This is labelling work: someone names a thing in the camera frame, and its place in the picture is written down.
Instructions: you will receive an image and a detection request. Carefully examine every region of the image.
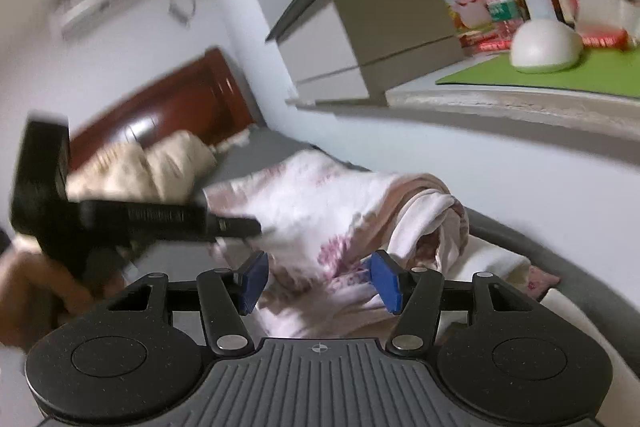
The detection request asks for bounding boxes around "white dome lamp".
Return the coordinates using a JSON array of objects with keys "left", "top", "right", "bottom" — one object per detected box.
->
[{"left": 508, "top": 19, "right": 585, "bottom": 74}]

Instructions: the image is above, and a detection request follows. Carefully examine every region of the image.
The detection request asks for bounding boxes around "person's left hand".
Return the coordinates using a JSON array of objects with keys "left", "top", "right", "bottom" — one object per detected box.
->
[{"left": 0, "top": 251, "right": 128, "bottom": 350}]

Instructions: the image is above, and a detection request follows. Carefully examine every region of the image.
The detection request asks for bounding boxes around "pink floral pajama top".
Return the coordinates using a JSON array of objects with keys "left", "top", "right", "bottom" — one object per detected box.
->
[{"left": 202, "top": 151, "right": 471, "bottom": 342}]

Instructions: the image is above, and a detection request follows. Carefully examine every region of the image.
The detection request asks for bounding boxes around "air conditioner pipe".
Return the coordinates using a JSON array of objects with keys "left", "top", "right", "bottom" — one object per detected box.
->
[{"left": 159, "top": 0, "right": 212, "bottom": 26}]

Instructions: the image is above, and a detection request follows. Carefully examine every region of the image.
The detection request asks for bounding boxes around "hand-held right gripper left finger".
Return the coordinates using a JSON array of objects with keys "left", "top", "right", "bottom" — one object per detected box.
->
[{"left": 106, "top": 250, "right": 270, "bottom": 355}]

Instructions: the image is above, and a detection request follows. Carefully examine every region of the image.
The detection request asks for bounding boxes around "beige drawer cabinet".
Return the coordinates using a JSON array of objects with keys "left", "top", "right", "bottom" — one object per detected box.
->
[{"left": 265, "top": 0, "right": 467, "bottom": 108}]

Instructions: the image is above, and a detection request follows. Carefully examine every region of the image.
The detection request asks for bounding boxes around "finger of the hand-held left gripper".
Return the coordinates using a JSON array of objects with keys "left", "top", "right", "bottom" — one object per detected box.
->
[{"left": 202, "top": 213, "right": 263, "bottom": 242}]

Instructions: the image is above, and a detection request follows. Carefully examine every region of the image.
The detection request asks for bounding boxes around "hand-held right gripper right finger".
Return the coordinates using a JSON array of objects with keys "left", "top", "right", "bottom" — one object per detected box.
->
[{"left": 369, "top": 250, "right": 535, "bottom": 355}]

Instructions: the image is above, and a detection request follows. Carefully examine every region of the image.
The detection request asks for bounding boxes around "white folded towel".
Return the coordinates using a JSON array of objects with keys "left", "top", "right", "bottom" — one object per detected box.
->
[{"left": 542, "top": 286, "right": 626, "bottom": 358}]

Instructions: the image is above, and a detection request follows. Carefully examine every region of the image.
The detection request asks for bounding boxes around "dark red wooden headboard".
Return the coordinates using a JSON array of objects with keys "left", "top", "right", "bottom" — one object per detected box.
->
[{"left": 67, "top": 47, "right": 257, "bottom": 172}]

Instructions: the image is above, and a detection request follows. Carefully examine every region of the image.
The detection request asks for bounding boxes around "green mat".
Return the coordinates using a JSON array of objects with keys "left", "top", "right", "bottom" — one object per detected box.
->
[{"left": 435, "top": 47, "right": 640, "bottom": 102}]

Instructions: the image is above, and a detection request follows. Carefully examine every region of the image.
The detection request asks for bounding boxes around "beige heart-print duvet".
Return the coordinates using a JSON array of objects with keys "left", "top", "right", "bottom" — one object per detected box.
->
[{"left": 65, "top": 129, "right": 218, "bottom": 204}]

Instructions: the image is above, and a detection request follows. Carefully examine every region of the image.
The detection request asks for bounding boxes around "white folded cloth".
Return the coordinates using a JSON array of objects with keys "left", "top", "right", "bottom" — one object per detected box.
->
[{"left": 462, "top": 234, "right": 532, "bottom": 303}]

